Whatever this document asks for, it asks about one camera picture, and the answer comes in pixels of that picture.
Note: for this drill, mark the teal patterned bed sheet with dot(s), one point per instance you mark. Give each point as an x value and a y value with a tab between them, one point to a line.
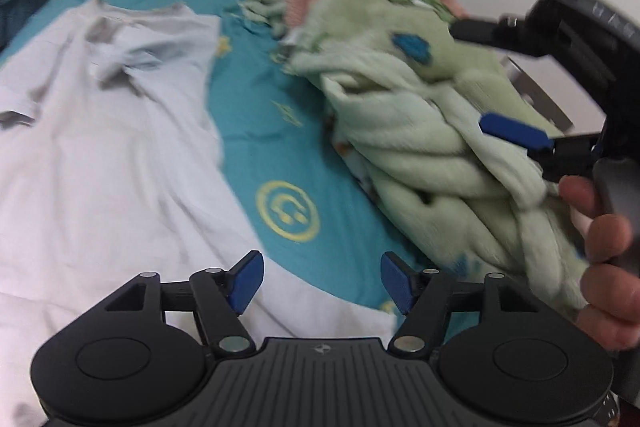
280	142

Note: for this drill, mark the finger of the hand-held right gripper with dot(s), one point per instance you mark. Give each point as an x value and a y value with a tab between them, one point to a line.
480	30
510	127

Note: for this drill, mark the green cartoon fleece blanket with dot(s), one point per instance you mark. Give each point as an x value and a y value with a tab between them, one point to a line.
425	132

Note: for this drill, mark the white t-shirt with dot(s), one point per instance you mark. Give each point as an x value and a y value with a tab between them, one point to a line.
125	157

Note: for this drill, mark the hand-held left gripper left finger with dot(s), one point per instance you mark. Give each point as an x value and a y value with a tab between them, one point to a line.
247	281

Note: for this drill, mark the person's right hand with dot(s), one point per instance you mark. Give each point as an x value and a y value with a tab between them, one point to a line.
605	307

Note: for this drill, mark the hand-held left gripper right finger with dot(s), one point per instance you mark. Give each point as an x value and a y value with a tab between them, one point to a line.
397	283

